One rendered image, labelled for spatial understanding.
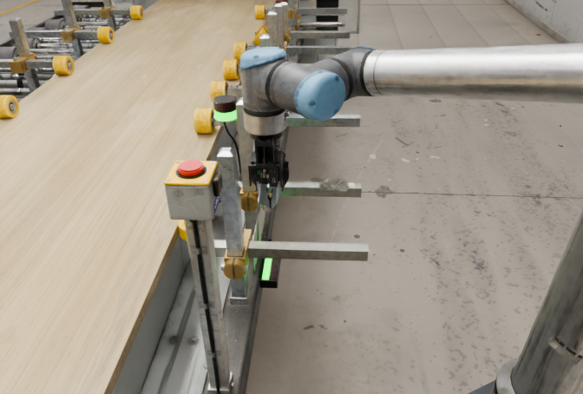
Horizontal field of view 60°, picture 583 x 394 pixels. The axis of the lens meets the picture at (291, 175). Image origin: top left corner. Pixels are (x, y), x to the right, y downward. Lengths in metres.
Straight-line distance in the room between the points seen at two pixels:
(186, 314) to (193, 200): 0.67
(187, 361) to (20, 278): 0.42
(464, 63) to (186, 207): 0.50
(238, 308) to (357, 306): 1.07
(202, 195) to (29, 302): 0.50
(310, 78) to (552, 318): 0.53
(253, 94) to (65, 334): 0.57
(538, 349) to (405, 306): 1.49
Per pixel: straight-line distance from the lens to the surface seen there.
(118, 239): 1.25
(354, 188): 1.43
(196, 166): 0.80
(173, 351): 1.34
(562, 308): 0.80
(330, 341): 2.15
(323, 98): 0.92
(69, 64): 2.39
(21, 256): 1.28
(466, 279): 2.51
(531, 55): 0.84
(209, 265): 0.89
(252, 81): 1.00
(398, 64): 0.94
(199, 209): 0.80
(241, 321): 1.27
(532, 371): 0.90
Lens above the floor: 1.61
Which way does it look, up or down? 31 degrees down
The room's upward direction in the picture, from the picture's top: 1 degrees counter-clockwise
